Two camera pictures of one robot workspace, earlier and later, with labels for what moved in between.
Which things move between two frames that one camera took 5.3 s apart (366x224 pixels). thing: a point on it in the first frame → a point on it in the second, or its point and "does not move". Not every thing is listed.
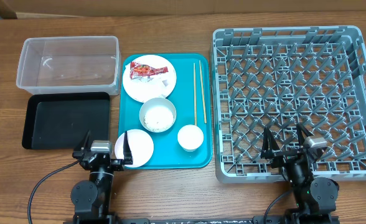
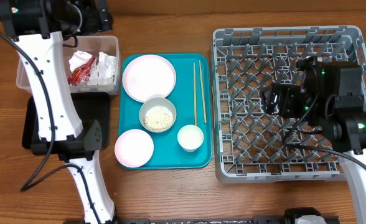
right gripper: x=288 y=156 → x=276 y=101
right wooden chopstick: x=202 y=92 does not move
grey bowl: x=157 y=115 does not move
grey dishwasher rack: x=278 y=78 does not move
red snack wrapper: x=137 y=70 → x=79 y=76
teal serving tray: x=192 y=97 does not move
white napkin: x=152 y=85 → x=103 y=72
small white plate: x=140 y=146 does not move
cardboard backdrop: x=157 y=8 does not move
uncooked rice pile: x=158 y=119 does not move
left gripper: x=119 y=163 → x=93 y=9
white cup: x=190 y=137 does not move
